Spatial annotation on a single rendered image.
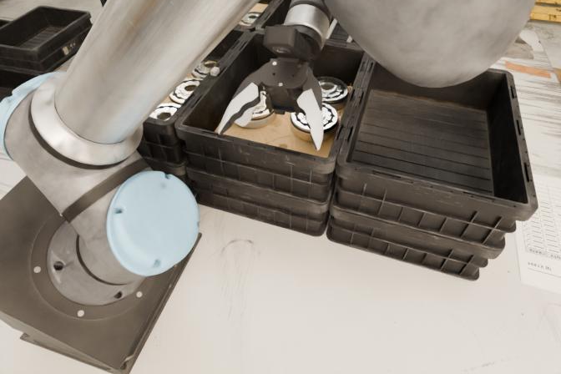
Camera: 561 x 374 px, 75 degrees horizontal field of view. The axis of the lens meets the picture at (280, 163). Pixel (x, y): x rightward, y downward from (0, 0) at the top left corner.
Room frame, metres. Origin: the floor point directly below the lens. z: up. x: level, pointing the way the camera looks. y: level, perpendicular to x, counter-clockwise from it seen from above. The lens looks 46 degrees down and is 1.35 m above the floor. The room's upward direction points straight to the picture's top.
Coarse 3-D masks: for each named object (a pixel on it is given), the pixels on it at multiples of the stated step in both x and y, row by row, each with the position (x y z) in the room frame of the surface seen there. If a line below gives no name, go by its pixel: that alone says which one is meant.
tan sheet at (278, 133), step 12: (276, 120) 0.64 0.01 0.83; (288, 120) 0.64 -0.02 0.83; (216, 132) 0.60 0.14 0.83; (228, 132) 0.60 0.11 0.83; (240, 132) 0.60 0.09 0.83; (252, 132) 0.60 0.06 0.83; (264, 132) 0.60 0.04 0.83; (276, 132) 0.60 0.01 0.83; (288, 132) 0.60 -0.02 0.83; (276, 144) 0.56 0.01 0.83; (288, 144) 0.56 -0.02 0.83; (300, 144) 0.56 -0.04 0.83; (312, 144) 0.56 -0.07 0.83; (324, 144) 0.56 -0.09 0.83; (324, 156) 0.53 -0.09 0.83
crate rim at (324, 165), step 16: (256, 32) 0.87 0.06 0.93; (240, 48) 0.79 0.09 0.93; (352, 48) 0.79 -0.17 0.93; (224, 64) 0.71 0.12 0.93; (352, 96) 0.62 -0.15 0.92; (192, 112) 0.55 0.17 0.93; (176, 128) 0.50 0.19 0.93; (192, 128) 0.50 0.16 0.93; (208, 144) 0.48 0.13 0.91; (224, 144) 0.47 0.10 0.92; (240, 144) 0.46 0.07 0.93; (256, 144) 0.46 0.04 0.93; (336, 144) 0.46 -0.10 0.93; (272, 160) 0.44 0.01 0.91; (288, 160) 0.43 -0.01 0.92; (304, 160) 0.42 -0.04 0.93; (320, 160) 0.42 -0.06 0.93
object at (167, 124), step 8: (240, 32) 0.88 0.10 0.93; (248, 32) 0.87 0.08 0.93; (240, 40) 0.83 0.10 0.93; (232, 48) 0.79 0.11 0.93; (224, 56) 0.75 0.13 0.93; (216, 64) 0.71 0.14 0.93; (208, 80) 0.65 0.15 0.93; (200, 88) 0.62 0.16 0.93; (192, 96) 0.60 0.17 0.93; (184, 104) 0.58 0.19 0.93; (176, 112) 0.55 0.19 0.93; (152, 120) 0.52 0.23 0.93; (160, 120) 0.52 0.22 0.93; (168, 120) 0.52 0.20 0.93; (144, 128) 0.52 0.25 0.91; (152, 128) 0.52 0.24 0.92; (160, 128) 0.51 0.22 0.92; (168, 128) 0.51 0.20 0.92
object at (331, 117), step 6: (324, 108) 0.65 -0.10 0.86; (330, 108) 0.65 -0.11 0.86; (294, 114) 0.63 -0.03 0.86; (300, 114) 0.62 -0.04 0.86; (330, 114) 0.62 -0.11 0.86; (336, 114) 0.62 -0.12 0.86; (294, 120) 0.60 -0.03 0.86; (300, 120) 0.61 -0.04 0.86; (324, 120) 0.60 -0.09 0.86; (330, 120) 0.61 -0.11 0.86; (336, 120) 0.61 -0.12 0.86; (300, 126) 0.59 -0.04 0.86; (306, 126) 0.59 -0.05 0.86; (324, 126) 0.59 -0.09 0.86; (330, 126) 0.59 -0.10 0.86
